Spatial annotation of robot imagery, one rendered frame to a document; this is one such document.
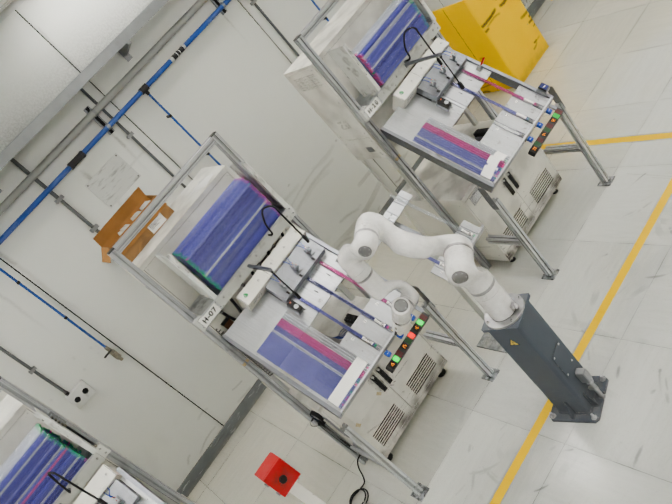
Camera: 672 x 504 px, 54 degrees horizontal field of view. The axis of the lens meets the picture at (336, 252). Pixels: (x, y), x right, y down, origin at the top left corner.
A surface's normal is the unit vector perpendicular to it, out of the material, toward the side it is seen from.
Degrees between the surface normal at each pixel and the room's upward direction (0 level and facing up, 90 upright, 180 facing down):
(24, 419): 90
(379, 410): 90
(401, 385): 90
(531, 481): 0
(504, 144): 44
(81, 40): 90
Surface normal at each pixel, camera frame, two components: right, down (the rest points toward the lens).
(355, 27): 0.54, 0.06
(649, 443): -0.63, -0.64
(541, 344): 0.67, -0.15
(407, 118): -0.07, -0.42
